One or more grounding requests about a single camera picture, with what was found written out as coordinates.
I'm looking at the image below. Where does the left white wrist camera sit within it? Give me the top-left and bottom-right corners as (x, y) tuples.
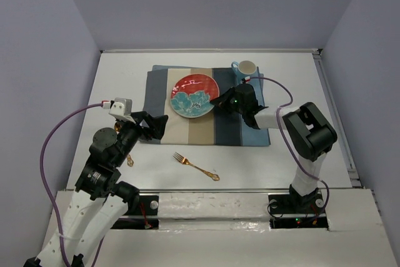
(109, 98), (134, 123)

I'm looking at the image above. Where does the gold spoon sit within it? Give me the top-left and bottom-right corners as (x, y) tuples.
(114, 121), (134, 167)

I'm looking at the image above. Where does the striped cloth placemat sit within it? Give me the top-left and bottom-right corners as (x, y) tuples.
(143, 65), (271, 147)

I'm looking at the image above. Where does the gold fork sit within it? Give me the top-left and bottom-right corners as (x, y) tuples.
(173, 152), (220, 181)

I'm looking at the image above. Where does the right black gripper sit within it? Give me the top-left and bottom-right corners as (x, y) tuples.
(209, 86), (246, 114)

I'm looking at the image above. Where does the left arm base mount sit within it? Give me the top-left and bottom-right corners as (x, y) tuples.
(111, 194), (159, 230)

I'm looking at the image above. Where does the red and teal floral plate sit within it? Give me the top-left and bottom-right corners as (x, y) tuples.
(170, 73), (219, 119)

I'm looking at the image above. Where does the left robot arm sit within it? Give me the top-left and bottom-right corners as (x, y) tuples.
(25, 111), (168, 266)

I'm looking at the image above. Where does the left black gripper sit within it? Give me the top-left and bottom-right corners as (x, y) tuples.
(113, 110), (169, 166)

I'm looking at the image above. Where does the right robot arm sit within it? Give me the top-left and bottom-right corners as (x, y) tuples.
(210, 83), (338, 213)

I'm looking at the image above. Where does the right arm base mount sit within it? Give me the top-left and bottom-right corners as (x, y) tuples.
(267, 193), (329, 229)

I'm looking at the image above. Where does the light blue mug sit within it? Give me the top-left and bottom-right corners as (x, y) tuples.
(231, 61), (257, 81)

